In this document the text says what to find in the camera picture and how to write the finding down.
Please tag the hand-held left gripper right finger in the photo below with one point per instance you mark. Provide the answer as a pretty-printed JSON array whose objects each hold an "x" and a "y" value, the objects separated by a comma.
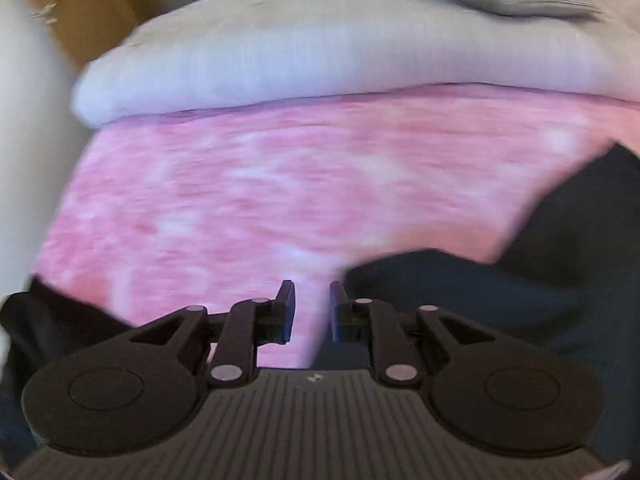
[{"x": 334, "y": 316}]

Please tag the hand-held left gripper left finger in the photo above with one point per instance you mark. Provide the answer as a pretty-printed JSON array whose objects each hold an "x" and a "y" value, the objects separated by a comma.
[{"x": 289, "y": 311}]

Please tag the black shirt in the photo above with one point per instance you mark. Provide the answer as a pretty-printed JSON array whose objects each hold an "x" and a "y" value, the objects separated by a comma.
[{"x": 560, "y": 270}]

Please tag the pink floral blanket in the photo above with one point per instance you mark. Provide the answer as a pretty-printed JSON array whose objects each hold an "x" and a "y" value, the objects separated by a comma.
[{"x": 280, "y": 185}]

